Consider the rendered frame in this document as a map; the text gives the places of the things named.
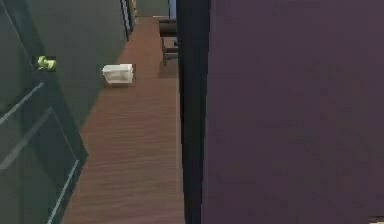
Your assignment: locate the dark green room door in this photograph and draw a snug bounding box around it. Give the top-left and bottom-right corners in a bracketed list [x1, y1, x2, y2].
[0, 0, 90, 224]

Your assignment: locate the dark framed door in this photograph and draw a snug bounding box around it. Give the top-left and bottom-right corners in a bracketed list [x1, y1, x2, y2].
[119, 0, 135, 42]

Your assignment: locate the dark brown chair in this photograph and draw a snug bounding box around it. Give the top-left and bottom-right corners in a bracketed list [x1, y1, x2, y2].
[157, 18, 179, 67]

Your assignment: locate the white box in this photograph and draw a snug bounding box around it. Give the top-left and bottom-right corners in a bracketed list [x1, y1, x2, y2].
[101, 63, 135, 86]

